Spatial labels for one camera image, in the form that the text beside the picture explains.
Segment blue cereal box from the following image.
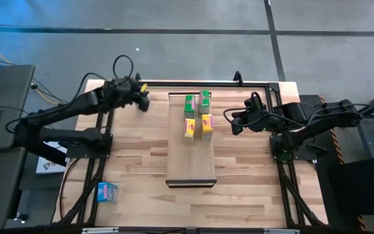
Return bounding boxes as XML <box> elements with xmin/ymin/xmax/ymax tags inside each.
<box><xmin>96</xmin><ymin>181</ymin><xmax>119</xmax><ymax>204</ymax></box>

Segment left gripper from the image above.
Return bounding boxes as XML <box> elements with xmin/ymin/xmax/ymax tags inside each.
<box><xmin>104</xmin><ymin>76</ymin><xmax>151</xmax><ymax>113</ymax></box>

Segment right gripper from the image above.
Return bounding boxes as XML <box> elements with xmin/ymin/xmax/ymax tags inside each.
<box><xmin>231</xmin><ymin>92</ymin><xmax>281</xmax><ymax>136</ymax></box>

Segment black aluminium table frame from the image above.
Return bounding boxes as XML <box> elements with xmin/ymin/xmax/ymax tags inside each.
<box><xmin>55</xmin><ymin>80</ymin><xmax>329</xmax><ymax>234</ymax></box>

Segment green cereal box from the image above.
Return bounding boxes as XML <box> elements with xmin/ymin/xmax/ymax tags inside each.
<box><xmin>183</xmin><ymin>94</ymin><xmax>196</xmax><ymax>120</ymax></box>
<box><xmin>197</xmin><ymin>90</ymin><xmax>211</xmax><ymax>118</ymax></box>

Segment silver metal bracket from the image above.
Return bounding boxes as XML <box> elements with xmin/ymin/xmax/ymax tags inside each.
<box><xmin>263</xmin><ymin>228</ymin><xmax>301</xmax><ymax>234</ymax></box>
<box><xmin>81</xmin><ymin>227</ymin><xmax>119</xmax><ymax>234</ymax></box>

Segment desk caster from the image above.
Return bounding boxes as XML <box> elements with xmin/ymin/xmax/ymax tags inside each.
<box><xmin>14</xmin><ymin>212</ymin><xmax>29</xmax><ymax>224</ymax></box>

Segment white printed box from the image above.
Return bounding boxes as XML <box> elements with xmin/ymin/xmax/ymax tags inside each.
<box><xmin>36</xmin><ymin>141</ymin><xmax>69</xmax><ymax>175</ymax></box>

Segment grey desk top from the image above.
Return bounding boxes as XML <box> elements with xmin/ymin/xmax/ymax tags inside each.
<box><xmin>0</xmin><ymin>146</ymin><xmax>27</xmax><ymax>230</ymax></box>
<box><xmin>0</xmin><ymin>64</ymin><xmax>36</xmax><ymax>152</ymax></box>

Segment yellow cereal box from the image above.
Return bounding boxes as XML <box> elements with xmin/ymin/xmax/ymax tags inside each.
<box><xmin>201</xmin><ymin>113</ymin><xmax>214</xmax><ymax>142</ymax></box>
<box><xmin>182</xmin><ymin>118</ymin><xmax>196</xmax><ymax>146</ymax></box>

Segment black mat hazard stripes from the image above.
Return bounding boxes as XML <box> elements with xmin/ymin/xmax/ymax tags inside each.
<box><xmin>299</xmin><ymin>94</ymin><xmax>368</xmax><ymax>233</ymax></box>

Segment black cabinet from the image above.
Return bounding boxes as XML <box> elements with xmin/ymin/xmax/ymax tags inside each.
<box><xmin>316</xmin><ymin>154</ymin><xmax>374</xmax><ymax>216</ymax></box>

